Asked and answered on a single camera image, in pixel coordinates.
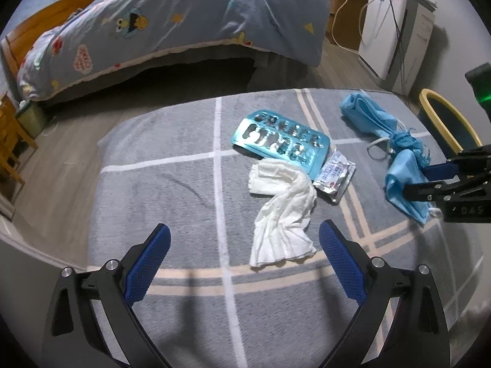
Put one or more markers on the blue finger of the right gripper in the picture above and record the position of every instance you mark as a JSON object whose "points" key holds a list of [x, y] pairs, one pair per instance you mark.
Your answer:
{"points": [[438, 172], [429, 192]]}

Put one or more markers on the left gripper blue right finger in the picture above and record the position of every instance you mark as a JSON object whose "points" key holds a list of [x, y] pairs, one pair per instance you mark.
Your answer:
{"points": [[348, 271]]}

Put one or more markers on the grey plaid cushion stool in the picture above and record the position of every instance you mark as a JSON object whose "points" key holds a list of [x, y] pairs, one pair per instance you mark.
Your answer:
{"points": [[207, 307]]}

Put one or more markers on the wooden chair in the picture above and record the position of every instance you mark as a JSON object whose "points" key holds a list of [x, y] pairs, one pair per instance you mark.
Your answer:
{"points": [[12, 136]]}

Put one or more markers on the blue disposable glove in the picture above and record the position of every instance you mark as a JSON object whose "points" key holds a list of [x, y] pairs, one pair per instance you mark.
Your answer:
{"points": [[409, 156]]}

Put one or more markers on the small green bin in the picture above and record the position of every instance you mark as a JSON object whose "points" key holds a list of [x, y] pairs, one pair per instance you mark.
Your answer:
{"points": [[31, 117]]}

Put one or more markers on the wooden side cabinet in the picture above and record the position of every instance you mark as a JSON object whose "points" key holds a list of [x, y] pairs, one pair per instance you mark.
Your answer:
{"points": [[345, 21]]}

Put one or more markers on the white air purifier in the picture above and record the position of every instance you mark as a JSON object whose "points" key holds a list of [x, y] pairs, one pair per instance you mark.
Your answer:
{"points": [[394, 41]]}

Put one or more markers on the wooden bed headboard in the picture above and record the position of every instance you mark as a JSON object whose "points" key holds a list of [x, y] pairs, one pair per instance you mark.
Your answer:
{"points": [[17, 43]]}

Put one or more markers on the blue cartoon duvet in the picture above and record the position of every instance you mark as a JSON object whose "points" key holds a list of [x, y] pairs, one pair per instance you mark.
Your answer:
{"points": [[111, 35]]}

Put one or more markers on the white tissue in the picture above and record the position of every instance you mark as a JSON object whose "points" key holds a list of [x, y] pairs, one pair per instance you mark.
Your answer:
{"points": [[279, 227]]}

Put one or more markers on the small silver blister pack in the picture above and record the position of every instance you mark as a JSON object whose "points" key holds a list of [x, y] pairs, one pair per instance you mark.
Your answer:
{"points": [[335, 176]]}

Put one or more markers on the yellow rim teal trash bin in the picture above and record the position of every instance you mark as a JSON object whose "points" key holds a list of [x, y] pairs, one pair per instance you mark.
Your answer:
{"points": [[451, 130]]}

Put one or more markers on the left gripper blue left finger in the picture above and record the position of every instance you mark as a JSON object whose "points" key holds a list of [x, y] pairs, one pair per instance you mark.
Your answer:
{"points": [[142, 262]]}

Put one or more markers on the teal pill blister pack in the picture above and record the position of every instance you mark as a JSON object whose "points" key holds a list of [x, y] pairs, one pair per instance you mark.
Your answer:
{"points": [[271, 135]]}

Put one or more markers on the blue face mask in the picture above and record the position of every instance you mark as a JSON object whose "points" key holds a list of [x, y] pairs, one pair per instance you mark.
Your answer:
{"points": [[369, 118]]}

